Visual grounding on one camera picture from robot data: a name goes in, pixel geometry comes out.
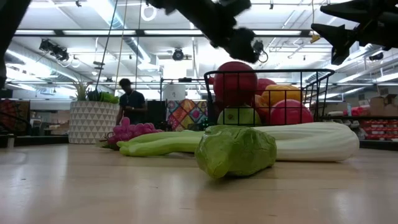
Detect green cucumber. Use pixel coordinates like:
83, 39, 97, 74
195, 124, 277, 180

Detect dark red patterned box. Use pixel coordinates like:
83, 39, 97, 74
0, 99, 31, 136

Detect black camera with looped cable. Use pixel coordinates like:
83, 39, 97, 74
252, 39, 269, 63

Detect yellow bell pepper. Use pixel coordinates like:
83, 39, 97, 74
261, 84, 303, 108

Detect white cable ring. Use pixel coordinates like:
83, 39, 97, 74
140, 1, 158, 22

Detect green pear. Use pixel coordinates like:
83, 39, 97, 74
216, 104, 262, 127

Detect white rectangular container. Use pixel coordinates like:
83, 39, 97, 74
162, 84, 187, 101

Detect round black overhead camera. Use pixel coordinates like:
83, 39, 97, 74
172, 48, 185, 62

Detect crimson pomegranate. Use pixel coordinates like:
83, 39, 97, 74
254, 78, 277, 97

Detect large red tomato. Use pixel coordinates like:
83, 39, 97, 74
213, 61, 259, 108

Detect black overhead beam with lights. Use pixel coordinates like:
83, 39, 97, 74
14, 28, 315, 39

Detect black wire basket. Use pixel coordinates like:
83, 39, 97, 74
203, 68, 336, 128

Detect celery stalk bunch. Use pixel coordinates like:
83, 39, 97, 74
116, 121, 361, 163

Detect person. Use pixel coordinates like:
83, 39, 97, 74
115, 77, 149, 125

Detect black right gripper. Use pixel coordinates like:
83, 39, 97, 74
310, 0, 398, 66

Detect purple grape bunch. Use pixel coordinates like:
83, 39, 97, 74
107, 116, 164, 146

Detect storage shelf with red boxes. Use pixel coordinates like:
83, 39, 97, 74
323, 105, 398, 150

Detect thin black hanging cable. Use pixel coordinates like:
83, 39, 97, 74
95, 0, 119, 91

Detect black spotlight cluster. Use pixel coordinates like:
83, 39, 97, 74
39, 39, 70, 62

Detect potted plant in patterned pot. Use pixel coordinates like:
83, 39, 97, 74
68, 80, 121, 145

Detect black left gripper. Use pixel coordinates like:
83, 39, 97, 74
146, 0, 259, 63

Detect cardboard boxes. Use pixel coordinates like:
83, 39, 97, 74
369, 95, 398, 118

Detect colourful patterned box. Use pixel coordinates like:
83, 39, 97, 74
166, 98, 208, 131

